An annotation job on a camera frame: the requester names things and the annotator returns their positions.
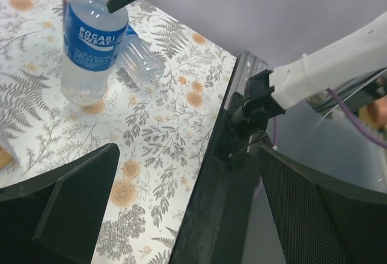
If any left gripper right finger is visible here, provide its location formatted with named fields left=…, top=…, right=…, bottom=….
left=258, top=147, right=386, bottom=263

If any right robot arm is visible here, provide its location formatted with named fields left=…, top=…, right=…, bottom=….
left=230, top=13, right=386, bottom=148

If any floral tablecloth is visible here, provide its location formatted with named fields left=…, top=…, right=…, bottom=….
left=1, top=0, right=236, bottom=263

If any lying Pocari Sweat bottle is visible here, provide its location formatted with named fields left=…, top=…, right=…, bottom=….
left=117, top=25, right=164, bottom=88

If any pocari sweat bottle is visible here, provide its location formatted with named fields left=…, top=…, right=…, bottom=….
left=117, top=25, right=164, bottom=88
left=61, top=0, right=129, bottom=106

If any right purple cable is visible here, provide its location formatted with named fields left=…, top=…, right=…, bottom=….
left=328, top=88, right=387, bottom=149

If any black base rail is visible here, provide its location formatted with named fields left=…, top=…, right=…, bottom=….
left=169, top=51, right=267, bottom=263

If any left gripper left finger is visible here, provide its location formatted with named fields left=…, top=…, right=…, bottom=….
left=1, top=143, right=120, bottom=263

